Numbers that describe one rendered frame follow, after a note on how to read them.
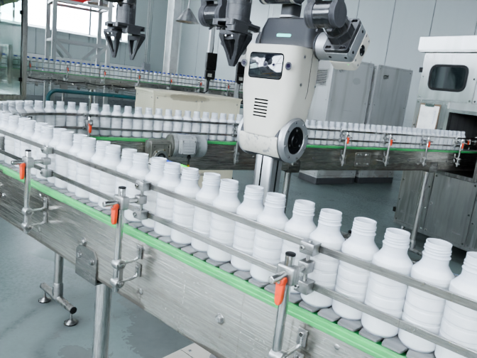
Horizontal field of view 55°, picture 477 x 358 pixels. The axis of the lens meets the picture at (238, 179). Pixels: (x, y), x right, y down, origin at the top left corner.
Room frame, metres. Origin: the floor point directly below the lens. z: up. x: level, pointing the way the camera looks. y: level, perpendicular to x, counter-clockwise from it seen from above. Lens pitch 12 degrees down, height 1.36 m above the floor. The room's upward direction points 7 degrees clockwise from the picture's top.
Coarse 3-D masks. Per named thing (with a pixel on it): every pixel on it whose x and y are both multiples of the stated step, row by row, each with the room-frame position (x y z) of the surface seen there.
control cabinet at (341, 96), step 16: (320, 64) 7.07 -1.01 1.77; (368, 64) 7.18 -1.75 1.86; (320, 80) 7.02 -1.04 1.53; (336, 80) 6.88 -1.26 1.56; (352, 80) 7.04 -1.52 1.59; (368, 80) 7.22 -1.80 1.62; (320, 96) 6.98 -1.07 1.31; (336, 96) 6.90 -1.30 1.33; (352, 96) 7.07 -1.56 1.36; (320, 112) 6.93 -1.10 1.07; (336, 112) 6.93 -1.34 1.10; (352, 112) 7.10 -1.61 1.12; (304, 176) 7.07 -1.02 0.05; (320, 176) 6.86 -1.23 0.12; (336, 176) 7.04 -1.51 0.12; (352, 176) 7.21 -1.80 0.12
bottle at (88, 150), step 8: (88, 144) 1.23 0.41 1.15; (80, 152) 1.23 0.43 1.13; (88, 152) 1.22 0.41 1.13; (88, 160) 1.22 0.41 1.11; (80, 168) 1.22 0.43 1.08; (88, 168) 1.22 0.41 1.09; (80, 176) 1.21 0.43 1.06; (88, 176) 1.22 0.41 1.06; (88, 184) 1.22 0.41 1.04; (80, 192) 1.21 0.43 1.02; (88, 192) 1.22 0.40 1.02
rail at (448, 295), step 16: (32, 144) 1.39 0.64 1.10; (16, 160) 1.45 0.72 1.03; (80, 160) 1.20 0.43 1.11; (64, 176) 1.26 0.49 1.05; (128, 176) 1.07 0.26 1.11; (96, 192) 1.15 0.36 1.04; (160, 192) 0.99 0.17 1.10; (176, 192) 0.96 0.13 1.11; (128, 208) 1.06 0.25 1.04; (208, 208) 0.89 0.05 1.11; (176, 224) 0.95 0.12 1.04; (256, 224) 0.81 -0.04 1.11; (208, 240) 0.89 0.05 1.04; (288, 240) 0.76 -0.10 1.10; (240, 256) 0.83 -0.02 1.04; (336, 256) 0.70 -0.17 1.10; (352, 256) 0.69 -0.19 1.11; (272, 272) 0.78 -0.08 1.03; (384, 272) 0.65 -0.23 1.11; (320, 288) 0.71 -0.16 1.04; (432, 288) 0.60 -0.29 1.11; (352, 304) 0.68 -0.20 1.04; (464, 304) 0.58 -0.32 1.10; (384, 320) 0.64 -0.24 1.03; (400, 320) 0.63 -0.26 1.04; (432, 336) 0.60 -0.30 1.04; (464, 352) 0.57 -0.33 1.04
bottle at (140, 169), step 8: (136, 160) 1.08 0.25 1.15; (144, 160) 1.08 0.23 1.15; (136, 168) 1.07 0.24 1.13; (144, 168) 1.08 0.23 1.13; (136, 176) 1.06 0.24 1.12; (144, 176) 1.07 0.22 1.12; (128, 184) 1.07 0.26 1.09; (128, 192) 1.07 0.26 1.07; (136, 192) 1.06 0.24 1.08; (128, 216) 1.07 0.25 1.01
